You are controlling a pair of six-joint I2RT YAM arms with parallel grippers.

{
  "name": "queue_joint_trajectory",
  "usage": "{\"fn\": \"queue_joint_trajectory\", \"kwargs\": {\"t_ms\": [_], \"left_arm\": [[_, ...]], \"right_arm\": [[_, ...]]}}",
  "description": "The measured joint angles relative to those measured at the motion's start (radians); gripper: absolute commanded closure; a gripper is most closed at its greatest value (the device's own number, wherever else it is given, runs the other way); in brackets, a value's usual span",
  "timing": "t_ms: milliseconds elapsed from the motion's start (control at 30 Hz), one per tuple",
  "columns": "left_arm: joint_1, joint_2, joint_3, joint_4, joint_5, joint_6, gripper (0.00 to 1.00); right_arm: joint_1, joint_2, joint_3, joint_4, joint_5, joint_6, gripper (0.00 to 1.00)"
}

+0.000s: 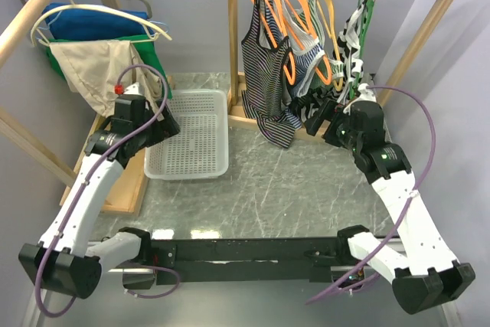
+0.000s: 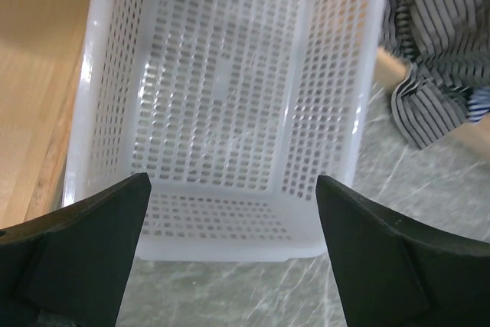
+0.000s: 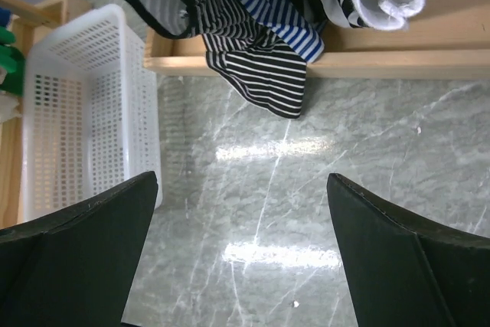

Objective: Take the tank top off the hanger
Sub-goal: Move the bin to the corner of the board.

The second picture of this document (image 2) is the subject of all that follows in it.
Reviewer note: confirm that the wooden clothes rack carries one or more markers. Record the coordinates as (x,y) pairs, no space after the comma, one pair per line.
(41,45)
(390,71)

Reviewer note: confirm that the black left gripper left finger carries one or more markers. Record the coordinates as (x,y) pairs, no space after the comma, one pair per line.
(74,262)

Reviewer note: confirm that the white perforated plastic basket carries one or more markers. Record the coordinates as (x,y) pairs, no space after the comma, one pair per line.
(233,108)

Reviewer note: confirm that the left wooden clothes rack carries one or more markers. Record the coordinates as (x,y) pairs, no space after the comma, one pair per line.
(41,45)

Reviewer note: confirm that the dark striped tank top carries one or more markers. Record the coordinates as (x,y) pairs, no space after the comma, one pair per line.
(445,44)

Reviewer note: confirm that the right wooden clothes rack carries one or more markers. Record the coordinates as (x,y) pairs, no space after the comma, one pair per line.
(390,71)

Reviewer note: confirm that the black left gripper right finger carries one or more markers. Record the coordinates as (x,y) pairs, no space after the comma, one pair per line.
(392,270)

